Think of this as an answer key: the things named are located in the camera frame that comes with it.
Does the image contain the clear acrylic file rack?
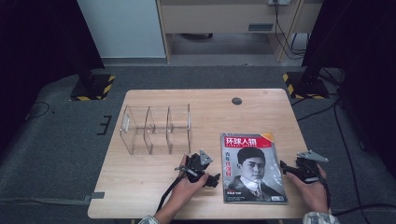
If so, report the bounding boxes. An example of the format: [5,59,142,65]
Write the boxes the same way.
[120,103,192,156]

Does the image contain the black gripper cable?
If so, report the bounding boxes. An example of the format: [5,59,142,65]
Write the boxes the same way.
[306,162,332,211]
[155,171,190,213]

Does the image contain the black hanging cables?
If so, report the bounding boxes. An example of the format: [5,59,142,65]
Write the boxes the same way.
[273,3,308,61]

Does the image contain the light wooden desk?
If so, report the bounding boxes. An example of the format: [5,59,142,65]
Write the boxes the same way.
[155,0,325,64]

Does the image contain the black striped stand base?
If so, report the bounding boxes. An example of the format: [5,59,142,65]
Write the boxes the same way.
[282,66,331,101]
[69,63,116,102]

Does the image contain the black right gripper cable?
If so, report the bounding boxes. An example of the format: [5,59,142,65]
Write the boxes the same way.
[306,162,332,211]

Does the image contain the black curtain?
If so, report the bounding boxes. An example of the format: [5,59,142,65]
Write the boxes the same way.
[0,0,106,153]
[300,0,396,180]

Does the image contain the person's right hand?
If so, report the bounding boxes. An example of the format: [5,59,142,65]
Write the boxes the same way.
[284,164,331,215]

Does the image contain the black looped floor cable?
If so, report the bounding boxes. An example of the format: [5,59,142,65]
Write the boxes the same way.
[25,101,51,121]

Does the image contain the person's left hand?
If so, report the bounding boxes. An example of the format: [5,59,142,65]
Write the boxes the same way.
[169,154,210,205]

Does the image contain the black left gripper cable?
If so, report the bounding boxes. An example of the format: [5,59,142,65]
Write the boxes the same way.
[155,171,190,213]

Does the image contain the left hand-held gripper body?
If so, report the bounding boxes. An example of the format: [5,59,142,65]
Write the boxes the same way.
[175,148,216,185]

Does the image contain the white panel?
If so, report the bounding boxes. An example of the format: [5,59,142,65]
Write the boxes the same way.
[76,0,166,60]

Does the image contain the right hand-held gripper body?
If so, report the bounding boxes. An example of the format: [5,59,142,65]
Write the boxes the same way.
[293,149,330,184]

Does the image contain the magazine with portrait cover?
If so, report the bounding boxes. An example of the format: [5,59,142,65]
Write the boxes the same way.
[219,132,289,205]

